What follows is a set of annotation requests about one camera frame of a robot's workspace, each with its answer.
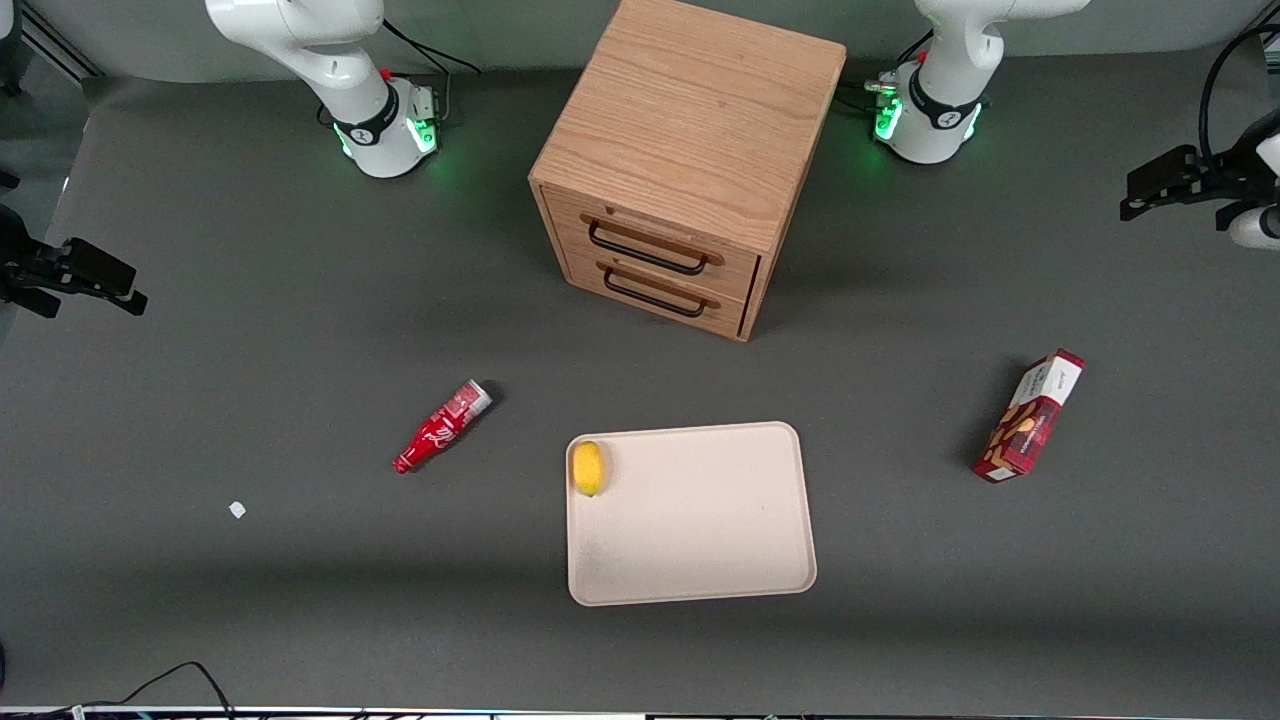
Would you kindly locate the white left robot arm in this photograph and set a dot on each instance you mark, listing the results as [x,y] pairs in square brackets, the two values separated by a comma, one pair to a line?
[950,100]

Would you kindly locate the aluminium frame rail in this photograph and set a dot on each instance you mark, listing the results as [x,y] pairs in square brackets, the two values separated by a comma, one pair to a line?
[60,50]

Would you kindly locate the yellow lemon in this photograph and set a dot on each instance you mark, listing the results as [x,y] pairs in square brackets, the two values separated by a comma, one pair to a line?
[588,468]

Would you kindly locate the oak wooden drawer cabinet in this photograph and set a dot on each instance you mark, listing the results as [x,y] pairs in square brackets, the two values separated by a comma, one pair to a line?
[690,110]

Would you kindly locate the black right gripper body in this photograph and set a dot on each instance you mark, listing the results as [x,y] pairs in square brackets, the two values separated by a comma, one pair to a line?
[22,268]

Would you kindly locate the beige plastic tray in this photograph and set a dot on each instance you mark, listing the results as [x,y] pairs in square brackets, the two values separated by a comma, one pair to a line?
[700,520]

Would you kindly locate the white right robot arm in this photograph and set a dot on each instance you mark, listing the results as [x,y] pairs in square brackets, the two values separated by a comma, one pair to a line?
[330,60]

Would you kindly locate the red cola bottle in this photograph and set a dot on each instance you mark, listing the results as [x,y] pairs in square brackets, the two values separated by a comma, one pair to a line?
[437,432]

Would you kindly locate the red cookie box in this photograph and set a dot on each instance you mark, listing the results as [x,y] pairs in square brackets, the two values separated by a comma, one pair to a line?
[1025,430]

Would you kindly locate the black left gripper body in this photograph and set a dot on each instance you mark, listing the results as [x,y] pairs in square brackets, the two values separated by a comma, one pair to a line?
[1222,181]

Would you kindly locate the black stand post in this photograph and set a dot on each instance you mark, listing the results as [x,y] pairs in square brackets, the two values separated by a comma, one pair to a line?
[8,50]

